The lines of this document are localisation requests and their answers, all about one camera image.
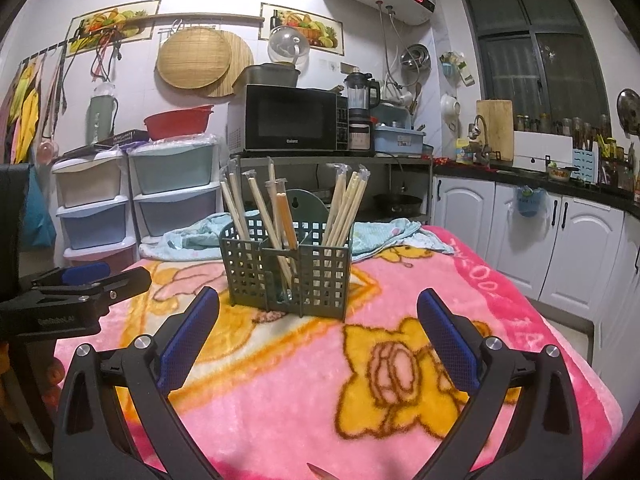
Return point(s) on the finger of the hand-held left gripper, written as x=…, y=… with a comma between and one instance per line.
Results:
x=125, y=282
x=85, y=272

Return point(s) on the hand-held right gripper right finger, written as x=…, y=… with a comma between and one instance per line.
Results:
x=447, y=345

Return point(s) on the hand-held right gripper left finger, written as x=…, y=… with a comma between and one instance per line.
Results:
x=187, y=345

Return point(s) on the dark green utensil basket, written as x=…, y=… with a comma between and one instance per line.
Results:
x=325, y=280

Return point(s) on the group of bamboo chopsticks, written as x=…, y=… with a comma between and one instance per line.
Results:
x=345, y=210

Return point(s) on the person's right hand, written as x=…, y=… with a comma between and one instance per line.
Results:
x=320, y=474

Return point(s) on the blue plastic bag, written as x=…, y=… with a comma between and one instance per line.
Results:
x=37, y=215

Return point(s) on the beige and blue drawer unit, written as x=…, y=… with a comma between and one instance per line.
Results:
x=90, y=185

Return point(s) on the pink bear printed blanket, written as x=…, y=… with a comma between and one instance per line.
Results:
x=280, y=410

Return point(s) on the light blue towel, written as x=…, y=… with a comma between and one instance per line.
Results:
x=380, y=235

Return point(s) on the black plastic tray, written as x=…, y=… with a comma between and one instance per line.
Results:
x=125, y=137

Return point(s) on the black wok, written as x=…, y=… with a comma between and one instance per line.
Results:
x=400, y=202

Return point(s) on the green water bottle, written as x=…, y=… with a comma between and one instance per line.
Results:
x=102, y=120

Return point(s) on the blue hanging bin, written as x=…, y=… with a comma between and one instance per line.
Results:
x=529, y=205

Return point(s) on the red plastic basin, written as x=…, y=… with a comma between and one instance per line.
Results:
x=177, y=125

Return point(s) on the yellow hanging cloth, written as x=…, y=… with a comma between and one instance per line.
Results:
x=27, y=110

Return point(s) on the black countertop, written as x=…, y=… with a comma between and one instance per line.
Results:
x=500, y=172

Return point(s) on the yellow packet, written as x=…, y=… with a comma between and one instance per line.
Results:
x=464, y=150

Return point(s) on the patterned bowl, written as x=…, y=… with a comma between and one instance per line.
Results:
x=559, y=174

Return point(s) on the white countertop box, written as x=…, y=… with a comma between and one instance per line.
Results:
x=542, y=150

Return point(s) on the metal kitchen shelf rack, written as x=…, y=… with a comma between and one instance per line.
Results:
x=310, y=160

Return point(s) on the metal faucet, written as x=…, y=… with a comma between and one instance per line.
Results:
x=479, y=122

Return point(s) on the wooden cutting board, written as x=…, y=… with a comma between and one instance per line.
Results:
x=497, y=125

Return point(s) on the blue knife holder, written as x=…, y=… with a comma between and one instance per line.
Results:
x=585, y=165

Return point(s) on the black microwave oven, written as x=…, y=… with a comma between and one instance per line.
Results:
x=290, y=117

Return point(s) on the round bamboo tray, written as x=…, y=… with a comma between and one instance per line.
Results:
x=190, y=57

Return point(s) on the white hanging colander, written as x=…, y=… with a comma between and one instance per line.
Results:
x=450, y=107

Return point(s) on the group of condiment bottles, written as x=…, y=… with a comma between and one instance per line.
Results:
x=620, y=170

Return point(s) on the row of glass jars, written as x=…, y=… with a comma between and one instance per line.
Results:
x=565, y=125

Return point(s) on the grey pot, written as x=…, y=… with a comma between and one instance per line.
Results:
x=272, y=77

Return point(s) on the round wooden board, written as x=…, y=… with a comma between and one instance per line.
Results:
x=240, y=55

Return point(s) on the black blender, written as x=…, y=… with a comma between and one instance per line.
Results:
x=357, y=95

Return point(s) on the clear glass dome lid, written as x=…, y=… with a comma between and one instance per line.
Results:
x=287, y=45

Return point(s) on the hanging metal bowls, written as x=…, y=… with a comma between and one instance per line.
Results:
x=415, y=57

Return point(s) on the dark kitchen window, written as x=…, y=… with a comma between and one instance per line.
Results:
x=530, y=60

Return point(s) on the hanging metal pan lid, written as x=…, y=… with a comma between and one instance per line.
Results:
x=629, y=110

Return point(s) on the fruit picture wall tile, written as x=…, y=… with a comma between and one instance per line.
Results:
x=320, y=30
x=110, y=20

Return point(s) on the wall-mounted utensil holder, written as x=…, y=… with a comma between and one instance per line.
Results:
x=452, y=67

